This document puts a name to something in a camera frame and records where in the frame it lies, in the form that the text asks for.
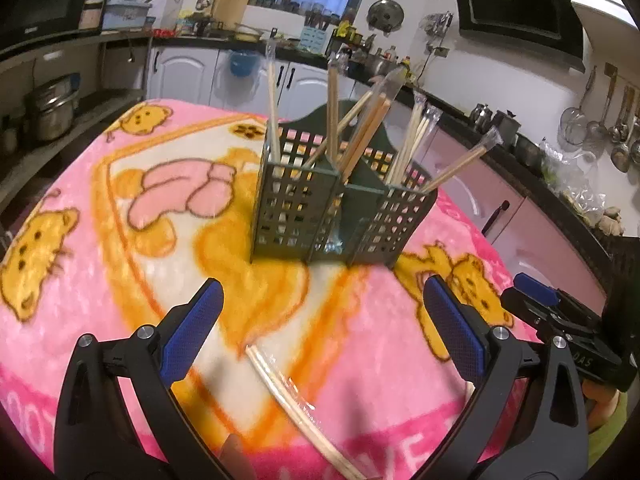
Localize chopsticks pair long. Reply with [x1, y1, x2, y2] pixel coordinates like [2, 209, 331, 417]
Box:
[326, 51, 348, 165]

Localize hanging steel ladle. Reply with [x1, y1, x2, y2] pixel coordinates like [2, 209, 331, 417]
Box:
[610, 84, 636, 174]

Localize angled chopsticks in caddy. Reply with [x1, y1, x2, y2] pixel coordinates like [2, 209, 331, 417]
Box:
[419, 127, 502, 194]

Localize hanging strainer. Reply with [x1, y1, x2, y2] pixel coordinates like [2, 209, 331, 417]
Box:
[559, 66, 597, 152]

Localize pale chopsticks in caddy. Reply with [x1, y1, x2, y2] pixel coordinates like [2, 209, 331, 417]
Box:
[385, 90, 442, 185]

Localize pink cartoon fleece blanket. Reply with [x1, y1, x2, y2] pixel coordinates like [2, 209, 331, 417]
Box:
[1, 100, 534, 479]

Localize dark green utensil caddy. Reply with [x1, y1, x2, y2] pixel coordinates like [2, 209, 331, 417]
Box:
[250, 106, 438, 268]

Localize brown chopsticks in caddy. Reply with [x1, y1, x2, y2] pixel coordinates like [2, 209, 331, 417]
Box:
[338, 67, 406, 183]

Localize black range hood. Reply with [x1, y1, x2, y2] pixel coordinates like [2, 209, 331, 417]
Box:
[457, 0, 585, 73]

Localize steel pot on shelf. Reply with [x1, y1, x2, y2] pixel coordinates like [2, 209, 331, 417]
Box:
[24, 73, 81, 143]

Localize steel lid on wall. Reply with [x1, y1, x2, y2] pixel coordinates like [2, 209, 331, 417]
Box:
[367, 0, 405, 36]

